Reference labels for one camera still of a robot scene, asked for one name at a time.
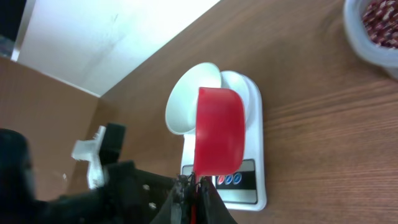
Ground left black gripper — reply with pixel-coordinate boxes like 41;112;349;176
1;123;175;223

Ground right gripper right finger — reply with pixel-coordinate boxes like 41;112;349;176
196;177;237;224

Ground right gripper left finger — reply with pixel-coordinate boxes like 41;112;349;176
150;174;195;224

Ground orange measuring scoop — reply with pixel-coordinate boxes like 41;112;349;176
189;86;246;224

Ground white digital kitchen scale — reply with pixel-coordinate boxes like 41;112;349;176
182;71;267;211

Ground white round bowl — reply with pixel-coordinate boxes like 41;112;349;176
165;62;221;135

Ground clear plastic bean container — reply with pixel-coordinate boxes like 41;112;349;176
343;0;398;78

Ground red beans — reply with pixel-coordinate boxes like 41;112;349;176
362;0;397;49

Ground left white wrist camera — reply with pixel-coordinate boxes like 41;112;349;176
71;126;106;189

